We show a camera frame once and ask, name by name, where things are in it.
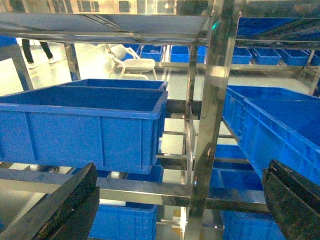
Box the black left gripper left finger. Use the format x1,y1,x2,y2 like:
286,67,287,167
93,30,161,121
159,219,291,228
0,163,100,240

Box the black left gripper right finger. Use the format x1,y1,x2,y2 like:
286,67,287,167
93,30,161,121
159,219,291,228
262,159,320,240

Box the blue crate right shelf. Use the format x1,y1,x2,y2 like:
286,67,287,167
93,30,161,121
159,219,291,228
222,85,320,184

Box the large blue crate front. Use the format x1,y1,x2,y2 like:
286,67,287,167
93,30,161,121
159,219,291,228
0,86,168,174

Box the blue crate behind front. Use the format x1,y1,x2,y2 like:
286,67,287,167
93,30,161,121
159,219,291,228
60,79,168,91

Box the white chair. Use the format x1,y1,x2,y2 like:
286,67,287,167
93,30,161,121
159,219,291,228
105,44,158,81

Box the person legs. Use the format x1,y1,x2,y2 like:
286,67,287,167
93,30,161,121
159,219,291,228
21,38,55,69

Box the steel shelf frame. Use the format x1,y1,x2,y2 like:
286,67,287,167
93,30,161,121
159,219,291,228
0,0,320,230

